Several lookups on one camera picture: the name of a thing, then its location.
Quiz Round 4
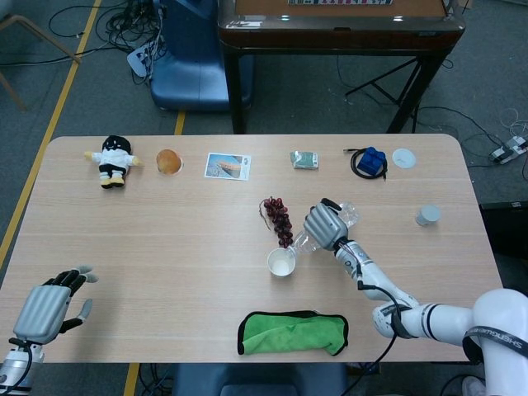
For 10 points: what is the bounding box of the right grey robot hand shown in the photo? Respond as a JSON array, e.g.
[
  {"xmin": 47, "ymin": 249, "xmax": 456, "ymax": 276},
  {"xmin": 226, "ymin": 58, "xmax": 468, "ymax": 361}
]
[{"xmin": 303, "ymin": 198, "xmax": 351, "ymax": 252}]

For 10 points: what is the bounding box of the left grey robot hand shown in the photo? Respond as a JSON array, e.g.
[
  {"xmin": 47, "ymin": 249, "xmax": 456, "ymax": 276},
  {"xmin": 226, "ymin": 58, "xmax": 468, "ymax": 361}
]
[{"xmin": 12, "ymin": 264, "xmax": 100, "ymax": 344}]

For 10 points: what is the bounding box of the clear plastic water bottle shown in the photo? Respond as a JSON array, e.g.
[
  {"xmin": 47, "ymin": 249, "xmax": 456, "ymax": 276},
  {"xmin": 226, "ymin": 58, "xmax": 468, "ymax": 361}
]
[{"xmin": 287, "ymin": 200, "xmax": 364, "ymax": 257}]

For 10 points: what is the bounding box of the white paper cup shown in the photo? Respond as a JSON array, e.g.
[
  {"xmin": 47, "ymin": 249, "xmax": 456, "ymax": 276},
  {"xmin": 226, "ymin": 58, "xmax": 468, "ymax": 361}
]
[{"xmin": 266, "ymin": 247, "xmax": 297, "ymax": 278}]

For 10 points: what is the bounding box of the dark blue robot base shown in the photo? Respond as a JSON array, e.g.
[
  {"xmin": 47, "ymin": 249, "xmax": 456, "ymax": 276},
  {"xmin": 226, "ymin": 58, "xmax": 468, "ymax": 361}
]
[{"xmin": 171, "ymin": 362, "xmax": 350, "ymax": 396}]

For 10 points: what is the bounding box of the small grey white cup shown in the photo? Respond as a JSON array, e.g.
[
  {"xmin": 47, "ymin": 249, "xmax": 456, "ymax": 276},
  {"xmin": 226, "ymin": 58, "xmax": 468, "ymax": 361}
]
[{"xmin": 414, "ymin": 204, "xmax": 442, "ymax": 227}]

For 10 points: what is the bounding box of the red grape bunch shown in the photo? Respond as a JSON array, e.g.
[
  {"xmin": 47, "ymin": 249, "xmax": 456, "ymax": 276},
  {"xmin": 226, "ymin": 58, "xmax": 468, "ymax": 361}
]
[{"xmin": 258, "ymin": 196, "xmax": 295, "ymax": 251}]

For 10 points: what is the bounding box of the green tissue pack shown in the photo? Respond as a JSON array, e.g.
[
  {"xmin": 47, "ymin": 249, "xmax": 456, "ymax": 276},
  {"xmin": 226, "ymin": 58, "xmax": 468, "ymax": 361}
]
[{"xmin": 289, "ymin": 150, "xmax": 321, "ymax": 171}]

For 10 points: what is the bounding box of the blue toy block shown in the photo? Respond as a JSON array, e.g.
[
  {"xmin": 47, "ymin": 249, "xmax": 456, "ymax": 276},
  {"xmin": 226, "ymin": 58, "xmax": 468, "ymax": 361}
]
[{"xmin": 356, "ymin": 146, "xmax": 388, "ymax": 175}]

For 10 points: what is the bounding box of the white round lid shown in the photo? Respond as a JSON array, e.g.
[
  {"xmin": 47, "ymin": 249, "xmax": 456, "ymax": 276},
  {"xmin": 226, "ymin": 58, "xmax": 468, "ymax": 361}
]
[{"xmin": 391, "ymin": 148, "xmax": 417, "ymax": 170}]

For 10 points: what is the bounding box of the green cloth with black edge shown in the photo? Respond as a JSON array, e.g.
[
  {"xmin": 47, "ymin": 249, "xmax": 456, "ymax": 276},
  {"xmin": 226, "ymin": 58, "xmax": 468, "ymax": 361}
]
[{"xmin": 237, "ymin": 309, "xmax": 350, "ymax": 356}]

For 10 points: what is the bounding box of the photo postcard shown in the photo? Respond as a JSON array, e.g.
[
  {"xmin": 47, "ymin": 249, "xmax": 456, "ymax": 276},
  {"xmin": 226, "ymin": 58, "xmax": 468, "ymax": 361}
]
[{"xmin": 203, "ymin": 152, "xmax": 252, "ymax": 182}]

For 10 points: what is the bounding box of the black metal stand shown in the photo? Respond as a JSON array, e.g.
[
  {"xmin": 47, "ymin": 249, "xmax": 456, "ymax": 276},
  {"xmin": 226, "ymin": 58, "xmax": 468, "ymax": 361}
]
[{"xmin": 345, "ymin": 57, "xmax": 422, "ymax": 109}]

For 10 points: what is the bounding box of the black and white plush doll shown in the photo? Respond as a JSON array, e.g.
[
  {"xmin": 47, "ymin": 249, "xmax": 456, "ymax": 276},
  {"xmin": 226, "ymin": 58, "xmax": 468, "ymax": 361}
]
[{"xmin": 83, "ymin": 134, "xmax": 144, "ymax": 191}]

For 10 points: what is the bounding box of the orange round bun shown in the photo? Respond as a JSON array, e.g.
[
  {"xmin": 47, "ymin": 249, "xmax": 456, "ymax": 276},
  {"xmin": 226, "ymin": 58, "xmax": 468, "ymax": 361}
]
[{"xmin": 155, "ymin": 148, "xmax": 185, "ymax": 176}]

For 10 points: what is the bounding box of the black box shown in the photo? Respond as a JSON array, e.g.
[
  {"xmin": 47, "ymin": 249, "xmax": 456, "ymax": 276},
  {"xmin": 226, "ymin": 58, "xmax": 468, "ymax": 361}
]
[{"xmin": 479, "ymin": 200, "xmax": 528, "ymax": 255}]

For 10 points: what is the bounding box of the brown mahjong table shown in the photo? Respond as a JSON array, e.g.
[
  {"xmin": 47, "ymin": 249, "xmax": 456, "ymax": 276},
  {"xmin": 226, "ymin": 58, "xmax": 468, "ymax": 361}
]
[{"xmin": 217, "ymin": 0, "xmax": 467, "ymax": 135}]

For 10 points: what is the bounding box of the grey floor power strip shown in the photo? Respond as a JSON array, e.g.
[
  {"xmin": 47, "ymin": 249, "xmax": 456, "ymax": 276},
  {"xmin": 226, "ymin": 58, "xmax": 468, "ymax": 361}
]
[{"xmin": 489, "ymin": 138, "xmax": 528, "ymax": 165}]

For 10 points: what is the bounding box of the blue machine base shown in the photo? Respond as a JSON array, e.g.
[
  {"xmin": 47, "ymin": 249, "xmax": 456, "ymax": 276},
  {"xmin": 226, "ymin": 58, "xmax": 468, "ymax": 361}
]
[{"xmin": 150, "ymin": 0, "xmax": 255, "ymax": 112}]

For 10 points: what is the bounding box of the grey shoe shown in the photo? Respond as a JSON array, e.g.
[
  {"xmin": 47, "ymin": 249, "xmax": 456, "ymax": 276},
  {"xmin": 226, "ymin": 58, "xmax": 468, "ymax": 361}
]
[{"xmin": 461, "ymin": 375, "xmax": 488, "ymax": 396}]

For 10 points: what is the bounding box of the white power strip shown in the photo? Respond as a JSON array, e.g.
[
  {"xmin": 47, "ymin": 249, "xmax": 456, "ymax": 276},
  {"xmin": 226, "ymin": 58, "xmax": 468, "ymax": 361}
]
[{"xmin": 126, "ymin": 48, "xmax": 154, "ymax": 78}]

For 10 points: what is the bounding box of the black coiled cable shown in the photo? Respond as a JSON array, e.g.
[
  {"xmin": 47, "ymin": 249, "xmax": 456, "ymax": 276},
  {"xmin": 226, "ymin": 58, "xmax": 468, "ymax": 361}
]
[{"xmin": 342, "ymin": 147, "xmax": 389, "ymax": 182}]

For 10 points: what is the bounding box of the long black floor cable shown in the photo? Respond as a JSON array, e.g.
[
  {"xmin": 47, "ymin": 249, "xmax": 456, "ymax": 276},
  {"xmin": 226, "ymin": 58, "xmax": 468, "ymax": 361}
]
[{"xmin": 416, "ymin": 105, "xmax": 508, "ymax": 166}]

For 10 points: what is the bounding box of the black floor cable tangle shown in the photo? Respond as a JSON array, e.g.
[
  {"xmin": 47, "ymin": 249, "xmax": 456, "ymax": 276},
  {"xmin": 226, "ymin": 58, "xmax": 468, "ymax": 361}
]
[{"xmin": 49, "ymin": 0, "xmax": 166, "ymax": 87}]

